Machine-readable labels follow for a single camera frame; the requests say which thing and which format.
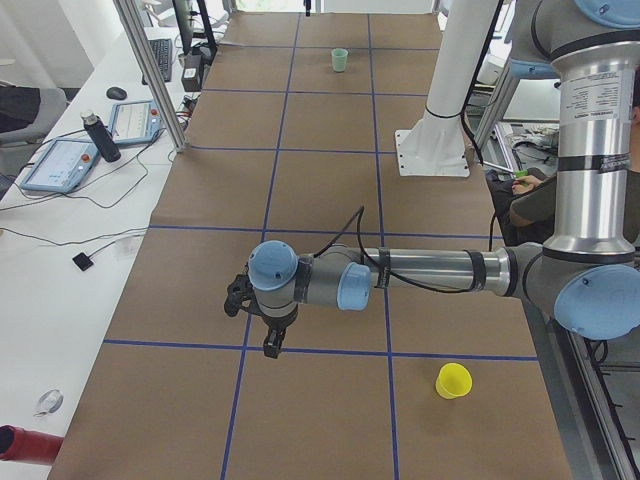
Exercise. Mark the blue teach pendant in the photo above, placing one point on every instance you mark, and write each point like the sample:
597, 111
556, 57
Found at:
62, 167
134, 122

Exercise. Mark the clear plastic tape dispenser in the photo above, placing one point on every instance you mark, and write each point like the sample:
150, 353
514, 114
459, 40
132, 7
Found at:
49, 403

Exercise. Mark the small black square device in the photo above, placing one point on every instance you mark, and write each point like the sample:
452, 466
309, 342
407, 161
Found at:
83, 261

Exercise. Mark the seated person dark shirt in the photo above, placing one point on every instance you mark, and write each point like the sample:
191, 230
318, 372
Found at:
530, 205

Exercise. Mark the green handled tool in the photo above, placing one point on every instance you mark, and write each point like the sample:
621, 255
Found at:
522, 176

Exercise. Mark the far blue teach pendant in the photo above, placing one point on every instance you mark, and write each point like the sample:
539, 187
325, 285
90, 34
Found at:
134, 122

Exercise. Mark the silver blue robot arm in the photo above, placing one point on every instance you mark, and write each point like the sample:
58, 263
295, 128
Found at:
583, 275

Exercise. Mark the yellow plastic cup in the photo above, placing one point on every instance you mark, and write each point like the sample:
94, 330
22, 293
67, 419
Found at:
453, 381

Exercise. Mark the aluminium frame post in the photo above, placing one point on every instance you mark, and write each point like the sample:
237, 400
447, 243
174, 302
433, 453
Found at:
133, 27

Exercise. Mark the red cylinder object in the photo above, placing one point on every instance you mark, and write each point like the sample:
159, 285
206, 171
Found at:
32, 447

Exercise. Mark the black water bottle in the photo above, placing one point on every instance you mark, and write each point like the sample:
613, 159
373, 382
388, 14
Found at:
100, 136

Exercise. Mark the black computer mouse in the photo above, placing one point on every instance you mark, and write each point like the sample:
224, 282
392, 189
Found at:
116, 93

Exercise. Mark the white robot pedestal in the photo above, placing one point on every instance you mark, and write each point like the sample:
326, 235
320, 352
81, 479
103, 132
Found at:
435, 146

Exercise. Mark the black power adapter box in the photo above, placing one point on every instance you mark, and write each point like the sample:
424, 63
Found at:
191, 78

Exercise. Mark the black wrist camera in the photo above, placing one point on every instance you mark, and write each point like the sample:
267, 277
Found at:
240, 297

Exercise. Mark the black keyboard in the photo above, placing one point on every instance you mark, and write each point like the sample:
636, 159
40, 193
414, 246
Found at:
162, 50

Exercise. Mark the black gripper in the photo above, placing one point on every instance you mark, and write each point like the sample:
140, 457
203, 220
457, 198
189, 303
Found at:
276, 325

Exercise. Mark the near blue teach pendant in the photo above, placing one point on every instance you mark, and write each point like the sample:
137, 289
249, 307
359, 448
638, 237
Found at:
62, 167

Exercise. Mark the green plastic cup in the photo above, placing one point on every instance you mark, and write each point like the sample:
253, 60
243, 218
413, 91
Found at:
339, 58

